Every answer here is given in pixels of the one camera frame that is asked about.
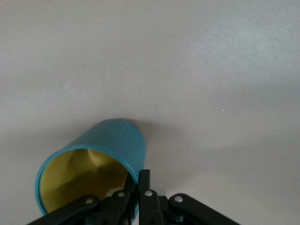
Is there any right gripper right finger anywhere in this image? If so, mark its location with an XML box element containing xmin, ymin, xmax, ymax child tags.
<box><xmin>138</xmin><ymin>169</ymin><xmax>240</xmax><ymax>225</ymax></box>

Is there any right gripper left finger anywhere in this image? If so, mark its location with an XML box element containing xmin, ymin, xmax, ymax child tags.
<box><xmin>27</xmin><ymin>172</ymin><xmax>139</xmax><ymax>225</ymax></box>

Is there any teal cup yellow inside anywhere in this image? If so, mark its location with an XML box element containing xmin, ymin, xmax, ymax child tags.
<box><xmin>34</xmin><ymin>118</ymin><xmax>146</xmax><ymax>222</ymax></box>

